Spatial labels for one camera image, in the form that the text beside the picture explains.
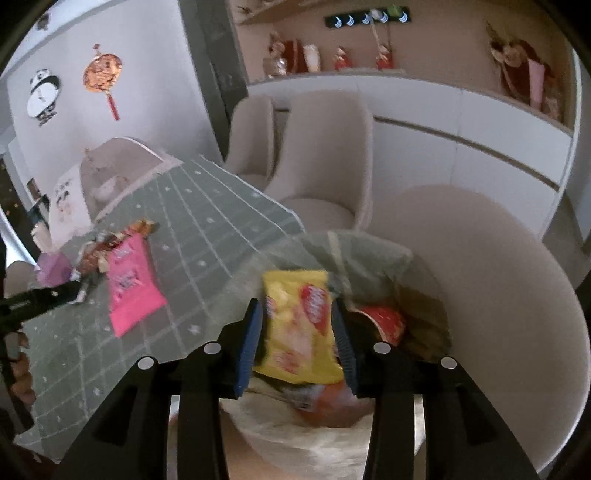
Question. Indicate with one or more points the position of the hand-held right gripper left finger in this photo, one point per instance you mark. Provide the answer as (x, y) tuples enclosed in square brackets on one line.
[(247, 350)]

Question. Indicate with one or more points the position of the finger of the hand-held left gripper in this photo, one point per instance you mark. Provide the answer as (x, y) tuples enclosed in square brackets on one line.
[(41, 297)]

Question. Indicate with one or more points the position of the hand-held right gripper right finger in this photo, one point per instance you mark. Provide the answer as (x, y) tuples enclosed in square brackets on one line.
[(346, 350)]

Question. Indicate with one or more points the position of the red paper cup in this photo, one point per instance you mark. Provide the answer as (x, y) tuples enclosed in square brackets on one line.
[(385, 323)]

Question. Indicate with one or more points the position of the yellow snack packet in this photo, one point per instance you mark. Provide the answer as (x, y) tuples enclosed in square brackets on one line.
[(295, 332)]

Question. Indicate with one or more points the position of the brown snack wrapper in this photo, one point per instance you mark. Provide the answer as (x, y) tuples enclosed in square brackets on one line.
[(101, 249)]

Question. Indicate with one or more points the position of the translucent plastic bin bag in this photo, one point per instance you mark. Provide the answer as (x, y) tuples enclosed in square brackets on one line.
[(369, 263)]

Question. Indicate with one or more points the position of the pink snack packet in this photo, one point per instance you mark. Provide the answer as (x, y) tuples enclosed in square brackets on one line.
[(131, 286)]

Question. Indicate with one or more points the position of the person's left hand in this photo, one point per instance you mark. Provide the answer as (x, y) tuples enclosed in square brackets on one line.
[(23, 383)]

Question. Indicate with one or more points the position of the pink tin box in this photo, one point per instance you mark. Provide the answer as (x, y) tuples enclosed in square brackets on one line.
[(51, 270)]

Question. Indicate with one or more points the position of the tan seat cushion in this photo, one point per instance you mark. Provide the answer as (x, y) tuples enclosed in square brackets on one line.
[(258, 466)]

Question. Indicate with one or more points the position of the grey checked tablecloth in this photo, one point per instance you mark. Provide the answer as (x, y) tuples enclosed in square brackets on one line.
[(207, 230)]

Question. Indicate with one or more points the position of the mesh food cover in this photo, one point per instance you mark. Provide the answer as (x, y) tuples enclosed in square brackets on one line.
[(115, 161)]

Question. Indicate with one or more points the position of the beige dining chair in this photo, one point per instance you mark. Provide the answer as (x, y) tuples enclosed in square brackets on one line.
[(508, 300), (251, 134), (323, 152)]

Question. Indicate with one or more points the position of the white sideboard cabinet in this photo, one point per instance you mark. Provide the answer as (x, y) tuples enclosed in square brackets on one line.
[(415, 147)]

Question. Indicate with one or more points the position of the red hanging knot ornament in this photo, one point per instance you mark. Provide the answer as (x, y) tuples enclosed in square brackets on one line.
[(102, 74)]

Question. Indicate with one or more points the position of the small red figurine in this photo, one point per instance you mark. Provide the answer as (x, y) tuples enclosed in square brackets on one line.
[(340, 59), (383, 56)]

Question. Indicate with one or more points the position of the glass vase with flowers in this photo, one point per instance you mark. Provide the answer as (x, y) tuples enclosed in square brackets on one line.
[(274, 57)]

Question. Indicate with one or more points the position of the white tumbler cup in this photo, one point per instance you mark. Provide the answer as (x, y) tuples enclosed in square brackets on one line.
[(311, 57)]

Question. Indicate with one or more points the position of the dark red gift bag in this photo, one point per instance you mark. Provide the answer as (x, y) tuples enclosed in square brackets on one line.
[(293, 55)]

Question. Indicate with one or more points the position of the small wall picture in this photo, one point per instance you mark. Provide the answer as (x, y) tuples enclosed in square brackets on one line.
[(32, 188)]

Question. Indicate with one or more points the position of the panda wall clock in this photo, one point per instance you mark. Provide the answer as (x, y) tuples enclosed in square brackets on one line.
[(42, 97)]

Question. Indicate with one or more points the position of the wooden wall shelf unit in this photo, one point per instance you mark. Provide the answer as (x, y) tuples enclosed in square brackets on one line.
[(443, 46)]

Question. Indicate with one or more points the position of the black wall power strip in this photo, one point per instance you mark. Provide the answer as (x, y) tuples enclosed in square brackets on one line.
[(351, 19)]

